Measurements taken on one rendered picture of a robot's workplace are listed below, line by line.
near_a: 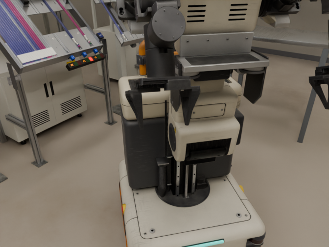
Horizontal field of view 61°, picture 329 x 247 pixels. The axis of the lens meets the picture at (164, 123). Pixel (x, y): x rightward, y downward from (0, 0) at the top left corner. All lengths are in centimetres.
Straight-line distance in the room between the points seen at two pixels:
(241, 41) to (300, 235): 121
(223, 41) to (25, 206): 153
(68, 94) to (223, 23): 193
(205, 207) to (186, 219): 12
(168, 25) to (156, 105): 73
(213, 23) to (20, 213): 153
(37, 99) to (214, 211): 166
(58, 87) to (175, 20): 210
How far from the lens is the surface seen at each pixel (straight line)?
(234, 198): 145
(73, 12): 250
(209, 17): 85
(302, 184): 212
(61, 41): 220
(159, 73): 54
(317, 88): 75
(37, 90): 242
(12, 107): 235
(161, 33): 48
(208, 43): 84
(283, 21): 97
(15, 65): 198
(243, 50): 90
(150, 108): 118
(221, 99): 95
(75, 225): 175
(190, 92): 56
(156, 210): 136
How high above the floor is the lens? 127
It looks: 30 degrees down
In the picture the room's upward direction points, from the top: straight up
